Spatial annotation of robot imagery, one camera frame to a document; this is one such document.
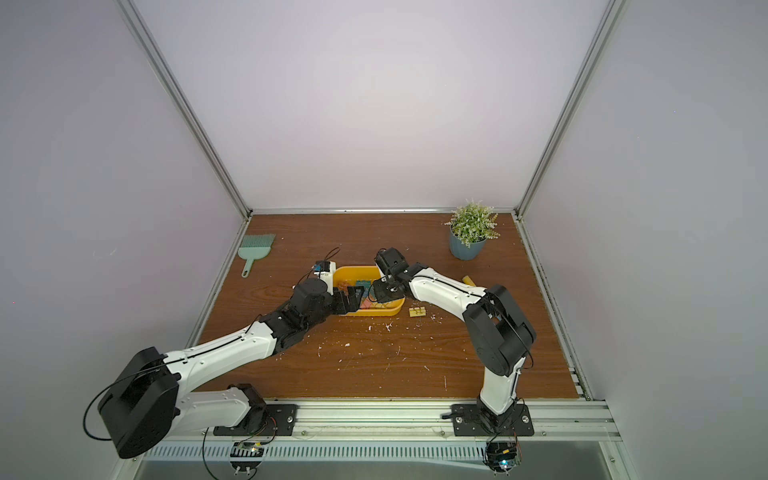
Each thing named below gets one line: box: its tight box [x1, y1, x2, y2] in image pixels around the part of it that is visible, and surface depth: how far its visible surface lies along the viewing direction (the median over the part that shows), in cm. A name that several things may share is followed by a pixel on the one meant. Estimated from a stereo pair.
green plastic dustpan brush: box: [238, 234, 276, 278], surface depth 112 cm
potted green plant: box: [444, 198, 501, 261], surface depth 97 cm
